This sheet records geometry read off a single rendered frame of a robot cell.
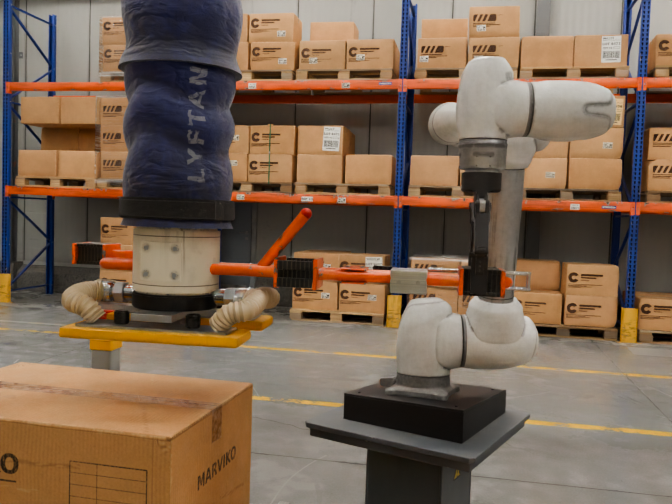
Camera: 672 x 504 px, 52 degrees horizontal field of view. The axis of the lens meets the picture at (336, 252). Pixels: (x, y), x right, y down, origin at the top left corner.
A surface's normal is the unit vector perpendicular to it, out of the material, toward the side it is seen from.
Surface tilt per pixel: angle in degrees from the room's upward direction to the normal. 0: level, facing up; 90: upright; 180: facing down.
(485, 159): 90
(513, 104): 93
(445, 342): 84
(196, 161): 73
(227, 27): 98
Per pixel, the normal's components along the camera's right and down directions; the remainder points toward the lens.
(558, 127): -0.05, 0.67
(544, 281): -0.16, 0.07
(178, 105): 0.31, -0.22
